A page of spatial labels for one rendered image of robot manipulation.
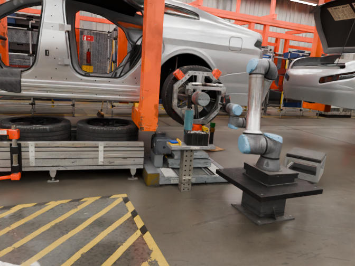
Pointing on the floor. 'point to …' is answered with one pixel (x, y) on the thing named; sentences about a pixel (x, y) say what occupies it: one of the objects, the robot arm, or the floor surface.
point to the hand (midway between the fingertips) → (221, 103)
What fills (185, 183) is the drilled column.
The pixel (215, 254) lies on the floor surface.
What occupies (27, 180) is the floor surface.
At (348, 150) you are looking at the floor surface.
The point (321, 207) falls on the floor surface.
